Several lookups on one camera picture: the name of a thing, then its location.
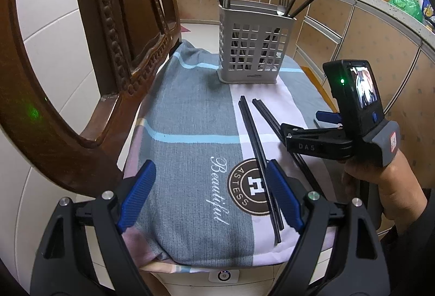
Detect blue yellow packet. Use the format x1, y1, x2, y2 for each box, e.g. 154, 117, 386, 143
421, 0, 435, 26

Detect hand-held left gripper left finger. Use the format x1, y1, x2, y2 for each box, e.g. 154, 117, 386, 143
30, 159, 157, 296

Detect person's right hand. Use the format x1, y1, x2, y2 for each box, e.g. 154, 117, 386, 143
341, 150, 429, 225

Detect grey pink printed cloth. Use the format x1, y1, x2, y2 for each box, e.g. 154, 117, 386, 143
122, 39, 340, 273

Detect white appliance with round button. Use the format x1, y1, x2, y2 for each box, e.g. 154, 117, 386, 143
150, 264, 293, 296

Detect carved wooden chair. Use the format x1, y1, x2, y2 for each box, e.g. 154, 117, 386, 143
0, 0, 182, 198

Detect grey plastic utensil holder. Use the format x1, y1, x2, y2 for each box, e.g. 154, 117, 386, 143
217, 0, 298, 84

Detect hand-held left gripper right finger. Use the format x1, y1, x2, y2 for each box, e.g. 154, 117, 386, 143
265, 160, 390, 296

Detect green plastic bag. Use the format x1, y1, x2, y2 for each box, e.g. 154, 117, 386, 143
389, 0, 424, 23

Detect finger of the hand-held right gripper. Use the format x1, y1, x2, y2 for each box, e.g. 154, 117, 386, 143
314, 110, 343, 125
279, 123, 342, 140

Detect person's right forearm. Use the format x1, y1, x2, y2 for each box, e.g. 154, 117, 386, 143
377, 194, 435, 296

